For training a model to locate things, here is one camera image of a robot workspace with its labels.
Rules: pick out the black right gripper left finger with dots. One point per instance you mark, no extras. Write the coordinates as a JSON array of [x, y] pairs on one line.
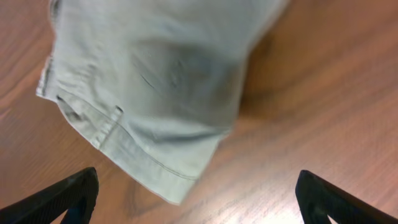
[[74, 196]]

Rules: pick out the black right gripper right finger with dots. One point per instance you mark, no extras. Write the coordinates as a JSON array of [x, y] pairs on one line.
[[320, 202]]

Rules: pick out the grey-green cotton shorts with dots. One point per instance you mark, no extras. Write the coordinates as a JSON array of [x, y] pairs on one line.
[[155, 85]]

